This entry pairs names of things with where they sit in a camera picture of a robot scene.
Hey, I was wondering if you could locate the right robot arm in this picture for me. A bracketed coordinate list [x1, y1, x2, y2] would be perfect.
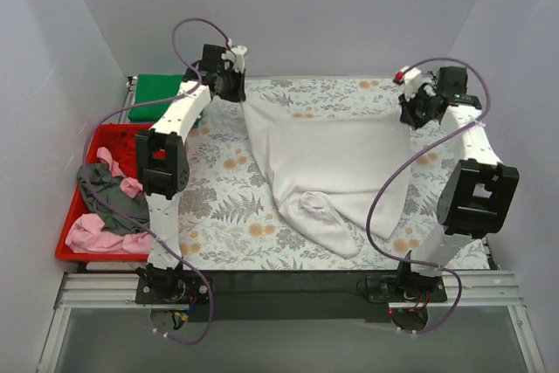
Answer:
[395, 66, 520, 301]

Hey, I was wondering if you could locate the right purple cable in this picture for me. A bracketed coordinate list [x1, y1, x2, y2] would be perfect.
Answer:
[366, 56, 490, 335]

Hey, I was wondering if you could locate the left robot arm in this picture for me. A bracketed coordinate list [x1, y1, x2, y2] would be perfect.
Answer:
[135, 45, 248, 303]

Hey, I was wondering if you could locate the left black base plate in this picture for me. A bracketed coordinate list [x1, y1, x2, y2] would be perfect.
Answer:
[135, 276, 210, 305]

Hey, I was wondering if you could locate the pink t shirt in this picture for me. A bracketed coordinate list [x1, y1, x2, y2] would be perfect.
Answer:
[64, 147, 152, 255]

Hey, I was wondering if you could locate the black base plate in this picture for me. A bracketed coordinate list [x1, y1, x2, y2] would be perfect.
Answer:
[365, 275, 447, 304]
[135, 276, 210, 305]

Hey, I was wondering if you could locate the white t shirt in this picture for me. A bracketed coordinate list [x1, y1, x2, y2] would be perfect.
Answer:
[242, 99, 411, 259]

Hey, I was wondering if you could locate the aluminium rail frame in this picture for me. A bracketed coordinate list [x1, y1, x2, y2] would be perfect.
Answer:
[52, 270, 545, 372]

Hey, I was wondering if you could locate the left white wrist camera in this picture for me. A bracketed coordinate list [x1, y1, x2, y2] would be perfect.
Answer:
[221, 45, 248, 74]

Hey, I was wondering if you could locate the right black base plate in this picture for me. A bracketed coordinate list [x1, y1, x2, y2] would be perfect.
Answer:
[365, 275, 447, 304]

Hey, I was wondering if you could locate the purple cable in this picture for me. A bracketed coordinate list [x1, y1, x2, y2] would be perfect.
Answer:
[366, 56, 490, 335]
[80, 18, 237, 346]

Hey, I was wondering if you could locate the red t shirt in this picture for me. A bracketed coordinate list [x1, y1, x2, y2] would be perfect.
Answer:
[101, 123, 151, 178]

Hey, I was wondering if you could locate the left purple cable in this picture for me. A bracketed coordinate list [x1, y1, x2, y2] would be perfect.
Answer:
[80, 18, 237, 346]

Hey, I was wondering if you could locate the floral table cloth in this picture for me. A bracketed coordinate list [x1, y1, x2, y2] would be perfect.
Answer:
[169, 75, 490, 272]

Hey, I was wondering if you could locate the grey t shirt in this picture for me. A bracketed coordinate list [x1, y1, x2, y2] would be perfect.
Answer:
[76, 162, 149, 236]

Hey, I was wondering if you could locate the folded green t shirt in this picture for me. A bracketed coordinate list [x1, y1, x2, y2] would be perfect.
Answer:
[128, 73, 183, 121]

